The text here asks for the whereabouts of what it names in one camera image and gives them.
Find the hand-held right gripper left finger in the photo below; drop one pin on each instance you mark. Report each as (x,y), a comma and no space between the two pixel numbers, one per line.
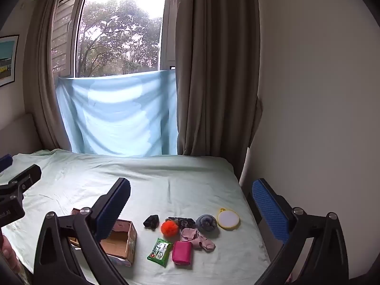
(114,207)

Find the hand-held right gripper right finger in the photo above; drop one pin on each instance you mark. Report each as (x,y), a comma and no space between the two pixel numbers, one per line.
(270,210)

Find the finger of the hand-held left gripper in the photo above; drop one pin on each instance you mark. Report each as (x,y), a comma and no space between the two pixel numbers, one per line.
(28,175)
(5,161)

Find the cardboard box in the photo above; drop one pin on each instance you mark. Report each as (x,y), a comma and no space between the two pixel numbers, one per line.
(120,243)

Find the black sock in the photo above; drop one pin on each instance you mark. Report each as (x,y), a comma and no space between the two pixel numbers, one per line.
(151,222)

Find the yellow round sponge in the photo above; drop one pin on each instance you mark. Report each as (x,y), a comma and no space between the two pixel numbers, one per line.
(228,219)

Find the orange pompom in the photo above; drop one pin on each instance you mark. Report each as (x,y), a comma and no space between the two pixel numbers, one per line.
(169,228)

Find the green wipes packet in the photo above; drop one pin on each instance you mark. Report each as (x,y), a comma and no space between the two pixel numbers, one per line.
(159,252)

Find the grey fuzzy scrunchie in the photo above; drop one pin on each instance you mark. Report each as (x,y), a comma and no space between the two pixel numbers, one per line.
(206,222)

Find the black patterned cloth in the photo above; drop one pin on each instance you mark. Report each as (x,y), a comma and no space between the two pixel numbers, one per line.
(185,222)

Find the pink sock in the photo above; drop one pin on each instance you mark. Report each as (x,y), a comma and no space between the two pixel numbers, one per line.
(196,239)

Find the magenta pouch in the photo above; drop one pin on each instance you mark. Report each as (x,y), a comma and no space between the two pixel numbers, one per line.
(181,253)

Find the person's left hand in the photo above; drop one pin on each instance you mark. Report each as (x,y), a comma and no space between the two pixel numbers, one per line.
(7,252)

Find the beige headboard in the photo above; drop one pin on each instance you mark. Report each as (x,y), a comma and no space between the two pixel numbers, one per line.
(17,133)

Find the narrow brown curtain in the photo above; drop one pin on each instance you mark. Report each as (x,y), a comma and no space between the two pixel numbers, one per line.
(38,95)

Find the light blue cloth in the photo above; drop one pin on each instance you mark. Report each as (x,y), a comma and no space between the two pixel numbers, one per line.
(118,118)

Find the wide brown curtain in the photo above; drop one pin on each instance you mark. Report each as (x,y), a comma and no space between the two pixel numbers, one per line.
(213,80)

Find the window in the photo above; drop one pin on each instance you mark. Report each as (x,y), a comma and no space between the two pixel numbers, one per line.
(118,35)

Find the wall poster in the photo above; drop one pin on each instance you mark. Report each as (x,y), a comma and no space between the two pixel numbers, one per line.
(7,61)

